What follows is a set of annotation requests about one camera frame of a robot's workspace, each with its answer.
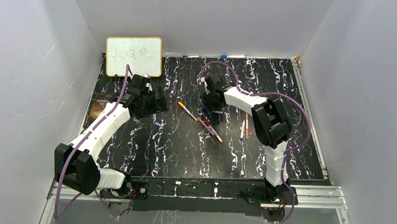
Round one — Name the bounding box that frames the brown capped yellow-end marker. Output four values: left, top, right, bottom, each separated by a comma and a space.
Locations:
203, 119, 223, 143

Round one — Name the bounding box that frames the yellow capped marker pen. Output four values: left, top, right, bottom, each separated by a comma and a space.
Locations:
178, 101, 197, 122

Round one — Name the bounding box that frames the pink translucent pen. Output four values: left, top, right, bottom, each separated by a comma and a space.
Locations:
197, 118, 214, 135

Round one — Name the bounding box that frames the orange red pen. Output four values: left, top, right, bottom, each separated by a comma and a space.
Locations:
244, 113, 249, 140

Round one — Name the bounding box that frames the light blue capped marker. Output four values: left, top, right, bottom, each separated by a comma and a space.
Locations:
240, 120, 245, 141

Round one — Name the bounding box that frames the blue capped whiteboard marker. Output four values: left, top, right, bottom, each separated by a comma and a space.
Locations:
221, 54, 246, 59

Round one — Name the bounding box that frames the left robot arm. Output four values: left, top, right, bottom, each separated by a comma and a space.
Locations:
54, 74, 168, 198

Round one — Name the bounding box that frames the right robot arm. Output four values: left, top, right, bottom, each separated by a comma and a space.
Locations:
199, 75, 292, 203

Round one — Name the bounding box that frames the dark paperback book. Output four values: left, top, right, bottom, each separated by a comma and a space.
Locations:
84, 93, 114, 128

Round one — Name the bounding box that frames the small framed whiteboard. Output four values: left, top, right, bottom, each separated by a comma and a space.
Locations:
106, 36, 162, 77

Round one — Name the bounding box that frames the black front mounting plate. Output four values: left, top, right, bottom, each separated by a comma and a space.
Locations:
130, 176, 270, 216

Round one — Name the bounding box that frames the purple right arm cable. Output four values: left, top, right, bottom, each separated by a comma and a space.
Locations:
192, 60, 315, 224

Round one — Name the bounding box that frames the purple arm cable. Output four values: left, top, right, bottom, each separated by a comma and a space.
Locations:
192, 60, 315, 224
53, 62, 134, 222

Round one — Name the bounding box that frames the aluminium front rail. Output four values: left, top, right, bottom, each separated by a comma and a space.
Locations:
46, 173, 350, 213

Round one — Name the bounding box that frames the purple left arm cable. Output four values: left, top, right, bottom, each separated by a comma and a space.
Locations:
53, 62, 134, 222

